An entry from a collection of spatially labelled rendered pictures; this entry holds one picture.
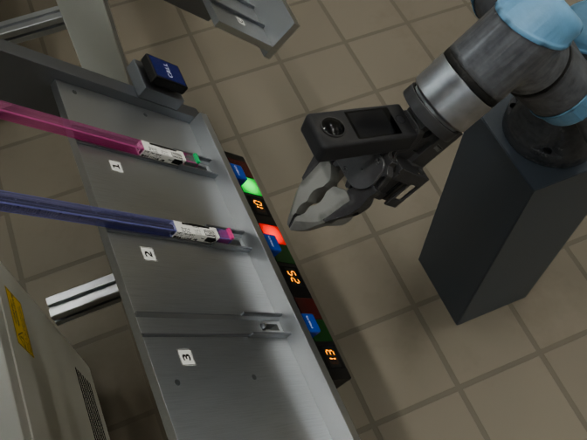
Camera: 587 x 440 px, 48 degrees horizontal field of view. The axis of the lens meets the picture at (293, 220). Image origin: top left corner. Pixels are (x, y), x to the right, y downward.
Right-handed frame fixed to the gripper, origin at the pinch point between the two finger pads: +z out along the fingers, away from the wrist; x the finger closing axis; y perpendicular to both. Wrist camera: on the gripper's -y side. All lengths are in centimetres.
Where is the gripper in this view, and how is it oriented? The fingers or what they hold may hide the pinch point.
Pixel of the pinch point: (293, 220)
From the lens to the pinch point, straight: 76.3
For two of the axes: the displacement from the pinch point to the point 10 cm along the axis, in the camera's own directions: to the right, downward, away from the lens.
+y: 6.2, 1.4, 7.7
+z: -6.7, 6.0, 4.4
